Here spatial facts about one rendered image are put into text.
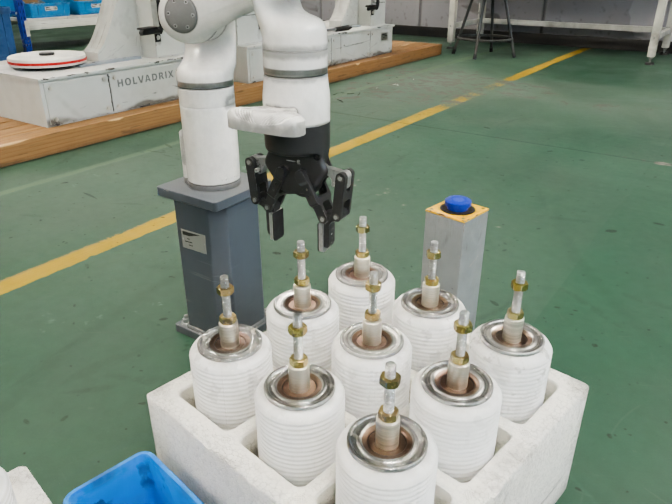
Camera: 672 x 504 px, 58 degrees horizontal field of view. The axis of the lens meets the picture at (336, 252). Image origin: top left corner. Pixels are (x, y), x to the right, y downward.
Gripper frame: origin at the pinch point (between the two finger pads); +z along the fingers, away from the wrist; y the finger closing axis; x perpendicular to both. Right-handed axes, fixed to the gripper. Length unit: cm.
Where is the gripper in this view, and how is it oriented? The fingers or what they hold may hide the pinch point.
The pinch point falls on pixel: (300, 234)
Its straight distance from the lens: 74.1
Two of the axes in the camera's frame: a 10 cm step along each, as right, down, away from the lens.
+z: 0.0, 9.0, 4.4
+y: -8.8, -2.1, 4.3
